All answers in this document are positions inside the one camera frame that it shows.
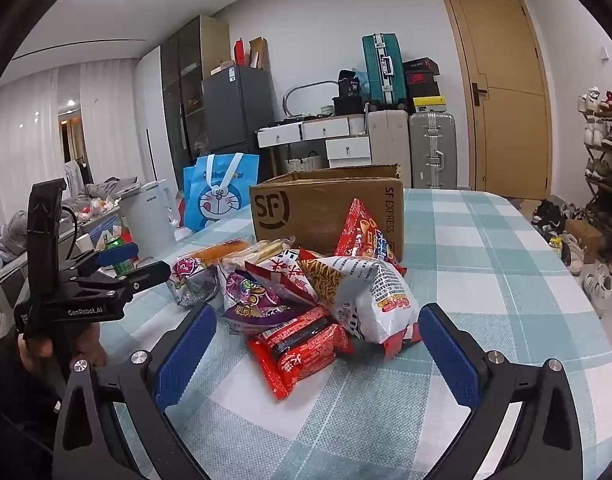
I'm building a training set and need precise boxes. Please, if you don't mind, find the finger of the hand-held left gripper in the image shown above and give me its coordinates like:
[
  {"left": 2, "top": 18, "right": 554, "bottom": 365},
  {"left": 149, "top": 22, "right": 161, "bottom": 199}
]
[
  {"left": 61, "top": 242, "right": 140, "bottom": 281},
  {"left": 78, "top": 260, "right": 171, "bottom": 307}
]

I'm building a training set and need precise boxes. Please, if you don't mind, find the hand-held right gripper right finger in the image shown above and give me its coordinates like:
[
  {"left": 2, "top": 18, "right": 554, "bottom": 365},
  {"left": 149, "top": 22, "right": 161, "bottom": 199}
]
[{"left": 418, "top": 302, "right": 584, "bottom": 480}]

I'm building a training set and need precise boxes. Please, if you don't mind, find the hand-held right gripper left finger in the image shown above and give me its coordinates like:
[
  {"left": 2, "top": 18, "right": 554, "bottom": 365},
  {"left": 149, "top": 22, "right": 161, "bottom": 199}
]
[{"left": 53, "top": 304, "right": 219, "bottom": 480}]

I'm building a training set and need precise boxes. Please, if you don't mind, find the orange bread packet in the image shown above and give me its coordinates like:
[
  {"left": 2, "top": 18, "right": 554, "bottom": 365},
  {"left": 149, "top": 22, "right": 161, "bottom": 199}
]
[{"left": 173, "top": 239, "right": 254, "bottom": 273}]

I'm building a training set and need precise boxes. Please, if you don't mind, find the red cookie packet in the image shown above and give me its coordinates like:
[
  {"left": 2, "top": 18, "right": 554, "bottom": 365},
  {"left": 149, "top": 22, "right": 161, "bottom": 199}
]
[{"left": 247, "top": 307, "right": 353, "bottom": 401}]

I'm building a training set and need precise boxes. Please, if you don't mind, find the white red-print snack packet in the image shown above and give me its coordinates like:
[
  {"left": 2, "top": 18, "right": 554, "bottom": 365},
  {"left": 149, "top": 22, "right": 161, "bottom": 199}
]
[{"left": 243, "top": 247, "right": 317, "bottom": 307}]

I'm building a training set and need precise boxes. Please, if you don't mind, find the brown cardboard box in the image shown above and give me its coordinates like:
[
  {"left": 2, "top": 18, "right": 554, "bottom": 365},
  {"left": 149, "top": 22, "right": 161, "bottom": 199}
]
[{"left": 249, "top": 163, "right": 405, "bottom": 263}]

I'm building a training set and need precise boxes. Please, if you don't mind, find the person's left forearm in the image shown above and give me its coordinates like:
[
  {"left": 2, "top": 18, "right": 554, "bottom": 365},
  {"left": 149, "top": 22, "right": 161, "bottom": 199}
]
[{"left": 0, "top": 330, "right": 67, "bottom": 480}]

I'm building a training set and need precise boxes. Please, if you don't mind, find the person's left hand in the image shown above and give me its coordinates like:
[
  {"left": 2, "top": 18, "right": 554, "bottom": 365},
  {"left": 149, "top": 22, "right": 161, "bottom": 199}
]
[{"left": 17, "top": 322, "right": 109, "bottom": 371}]

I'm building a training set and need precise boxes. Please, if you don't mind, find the green can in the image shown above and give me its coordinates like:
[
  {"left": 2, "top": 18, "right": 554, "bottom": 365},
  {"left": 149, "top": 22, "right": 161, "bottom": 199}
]
[{"left": 105, "top": 236, "right": 137, "bottom": 277}]

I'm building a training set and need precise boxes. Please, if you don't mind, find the purple and white snack packet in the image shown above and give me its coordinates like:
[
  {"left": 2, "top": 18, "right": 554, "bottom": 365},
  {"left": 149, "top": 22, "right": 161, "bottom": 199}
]
[{"left": 167, "top": 255, "right": 223, "bottom": 308}]

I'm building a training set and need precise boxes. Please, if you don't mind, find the white electric kettle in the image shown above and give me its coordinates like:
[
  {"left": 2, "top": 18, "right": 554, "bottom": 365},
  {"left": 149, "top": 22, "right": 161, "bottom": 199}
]
[{"left": 120, "top": 178, "right": 181, "bottom": 256}]

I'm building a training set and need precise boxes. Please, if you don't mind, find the grey clothing pile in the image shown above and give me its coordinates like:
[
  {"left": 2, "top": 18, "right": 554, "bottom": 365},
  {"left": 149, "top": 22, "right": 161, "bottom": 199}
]
[{"left": 0, "top": 175, "right": 139, "bottom": 261}]

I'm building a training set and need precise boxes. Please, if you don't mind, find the large white snack packet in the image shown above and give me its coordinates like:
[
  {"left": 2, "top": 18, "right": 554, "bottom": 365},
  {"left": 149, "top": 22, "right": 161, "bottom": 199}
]
[{"left": 298, "top": 255, "right": 423, "bottom": 362}]

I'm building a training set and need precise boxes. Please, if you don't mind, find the teal checkered tablecloth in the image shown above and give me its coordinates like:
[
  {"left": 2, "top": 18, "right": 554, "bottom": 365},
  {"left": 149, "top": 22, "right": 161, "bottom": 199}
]
[{"left": 93, "top": 187, "right": 612, "bottom": 480}]

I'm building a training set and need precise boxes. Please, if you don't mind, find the blue cartoon tote bag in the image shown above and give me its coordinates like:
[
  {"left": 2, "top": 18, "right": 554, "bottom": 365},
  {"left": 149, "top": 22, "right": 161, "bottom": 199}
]
[{"left": 182, "top": 152, "right": 261, "bottom": 233}]

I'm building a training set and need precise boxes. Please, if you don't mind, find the clear bread packet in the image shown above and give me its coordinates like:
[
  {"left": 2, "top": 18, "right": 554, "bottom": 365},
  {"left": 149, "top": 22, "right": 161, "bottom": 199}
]
[{"left": 221, "top": 240, "right": 293, "bottom": 267}]

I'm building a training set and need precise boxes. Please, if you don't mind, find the white curtain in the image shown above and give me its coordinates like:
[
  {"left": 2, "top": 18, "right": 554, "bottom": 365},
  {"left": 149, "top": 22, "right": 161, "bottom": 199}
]
[{"left": 0, "top": 60, "right": 152, "bottom": 201}]

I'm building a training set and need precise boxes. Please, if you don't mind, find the red corn snack packet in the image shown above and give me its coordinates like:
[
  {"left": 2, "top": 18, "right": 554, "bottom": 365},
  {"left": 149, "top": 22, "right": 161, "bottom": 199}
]
[{"left": 334, "top": 198, "right": 409, "bottom": 275}]

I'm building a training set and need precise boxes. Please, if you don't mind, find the pile of shoes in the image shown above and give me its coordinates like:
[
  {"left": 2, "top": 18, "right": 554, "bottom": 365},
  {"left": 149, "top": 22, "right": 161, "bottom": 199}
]
[{"left": 530, "top": 199, "right": 612, "bottom": 318}]

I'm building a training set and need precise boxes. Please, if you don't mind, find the small cardboard box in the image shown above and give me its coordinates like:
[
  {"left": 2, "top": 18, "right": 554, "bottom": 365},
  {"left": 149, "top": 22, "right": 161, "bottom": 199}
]
[{"left": 566, "top": 219, "right": 604, "bottom": 264}]

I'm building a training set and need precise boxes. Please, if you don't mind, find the dark glass cabinet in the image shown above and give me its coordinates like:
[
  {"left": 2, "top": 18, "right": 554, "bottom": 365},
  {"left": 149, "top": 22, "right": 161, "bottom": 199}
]
[{"left": 161, "top": 15, "right": 231, "bottom": 192}]

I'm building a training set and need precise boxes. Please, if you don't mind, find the grey refrigerator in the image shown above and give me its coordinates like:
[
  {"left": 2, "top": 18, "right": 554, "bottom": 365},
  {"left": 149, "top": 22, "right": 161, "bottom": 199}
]
[{"left": 201, "top": 64, "right": 275, "bottom": 156}]

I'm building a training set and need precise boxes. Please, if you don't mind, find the woven laundry basket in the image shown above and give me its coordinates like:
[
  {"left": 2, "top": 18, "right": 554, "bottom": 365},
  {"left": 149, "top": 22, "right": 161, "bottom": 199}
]
[{"left": 285, "top": 155, "right": 325, "bottom": 176}]

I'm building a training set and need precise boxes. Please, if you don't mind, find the silver suitcase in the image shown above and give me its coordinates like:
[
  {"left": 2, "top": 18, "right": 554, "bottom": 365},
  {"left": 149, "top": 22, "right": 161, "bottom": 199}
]
[{"left": 408, "top": 111, "right": 458, "bottom": 190}]

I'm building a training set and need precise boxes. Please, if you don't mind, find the beige suitcase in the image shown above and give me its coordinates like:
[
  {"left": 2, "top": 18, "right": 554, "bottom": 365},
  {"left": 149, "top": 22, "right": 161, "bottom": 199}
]
[{"left": 367, "top": 109, "right": 411, "bottom": 189}]

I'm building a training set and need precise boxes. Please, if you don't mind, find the white desk with drawers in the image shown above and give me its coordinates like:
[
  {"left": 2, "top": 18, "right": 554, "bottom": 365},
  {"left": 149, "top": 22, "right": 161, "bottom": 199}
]
[{"left": 256, "top": 115, "right": 373, "bottom": 171}]

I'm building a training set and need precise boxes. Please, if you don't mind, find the oval mirror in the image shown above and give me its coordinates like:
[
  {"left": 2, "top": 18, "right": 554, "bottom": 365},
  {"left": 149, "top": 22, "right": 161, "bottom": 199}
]
[{"left": 283, "top": 80, "right": 339, "bottom": 117}]

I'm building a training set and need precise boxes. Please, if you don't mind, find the open cardboard box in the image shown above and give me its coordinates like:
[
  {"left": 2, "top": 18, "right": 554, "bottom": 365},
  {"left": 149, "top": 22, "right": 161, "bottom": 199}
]
[{"left": 248, "top": 36, "right": 271, "bottom": 71}]

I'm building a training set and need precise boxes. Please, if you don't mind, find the wooden door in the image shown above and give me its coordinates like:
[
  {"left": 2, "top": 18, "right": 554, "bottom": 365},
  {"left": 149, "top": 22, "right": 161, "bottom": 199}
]
[{"left": 438, "top": 0, "right": 554, "bottom": 201}]

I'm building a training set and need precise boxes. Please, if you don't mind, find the yellow and black shoe box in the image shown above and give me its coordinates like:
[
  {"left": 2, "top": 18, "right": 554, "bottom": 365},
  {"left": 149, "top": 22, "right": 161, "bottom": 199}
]
[{"left": 413, "top": 95, "right": 447, "bottom": 114}]

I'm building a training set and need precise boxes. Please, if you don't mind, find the shoe rack with shoes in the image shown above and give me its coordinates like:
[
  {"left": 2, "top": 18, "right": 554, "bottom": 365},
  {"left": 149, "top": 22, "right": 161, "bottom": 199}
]
[{"left": 577, "top": 86, "right": 612, "bottom": 281}]

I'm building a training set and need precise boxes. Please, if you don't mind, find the black printed box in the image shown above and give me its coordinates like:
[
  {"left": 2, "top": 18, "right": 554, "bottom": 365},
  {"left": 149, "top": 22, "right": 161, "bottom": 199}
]
[{"left": 338, "top": 69, "right": 363, "bottom": 98}]

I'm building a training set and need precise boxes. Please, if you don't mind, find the teal suitcase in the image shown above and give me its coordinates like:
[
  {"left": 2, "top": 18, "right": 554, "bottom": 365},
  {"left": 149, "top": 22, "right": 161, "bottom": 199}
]
[{"left": 362, "top": 33, "right": 407, "bottom": 108}]

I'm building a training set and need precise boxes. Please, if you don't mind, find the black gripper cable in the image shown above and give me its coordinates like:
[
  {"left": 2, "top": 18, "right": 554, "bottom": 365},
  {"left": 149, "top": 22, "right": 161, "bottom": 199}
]
[{"left": 61, "top": 205, "right": 83, "bottom": 257}]

